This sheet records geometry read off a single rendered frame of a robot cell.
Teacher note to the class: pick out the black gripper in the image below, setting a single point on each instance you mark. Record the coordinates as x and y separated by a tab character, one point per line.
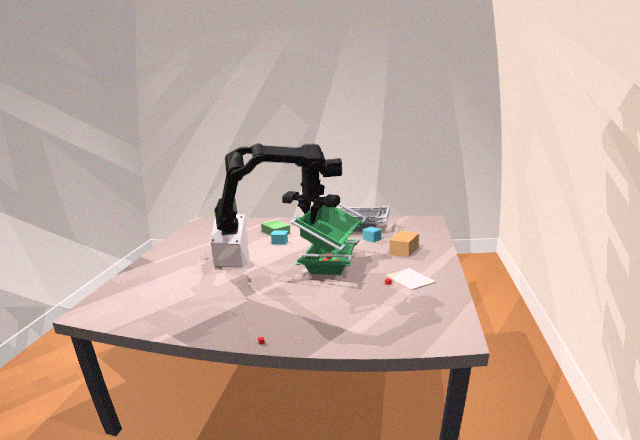
310	193

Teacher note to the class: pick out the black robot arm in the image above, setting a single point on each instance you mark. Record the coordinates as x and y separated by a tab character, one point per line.
309	157

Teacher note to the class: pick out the green plastic tray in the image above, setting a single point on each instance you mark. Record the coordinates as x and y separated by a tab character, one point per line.
317	266

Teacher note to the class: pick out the green rectangular block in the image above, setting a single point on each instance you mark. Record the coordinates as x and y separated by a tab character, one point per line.
269	227

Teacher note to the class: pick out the small light blue block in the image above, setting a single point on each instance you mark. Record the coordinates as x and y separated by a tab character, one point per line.
279	237
371	234

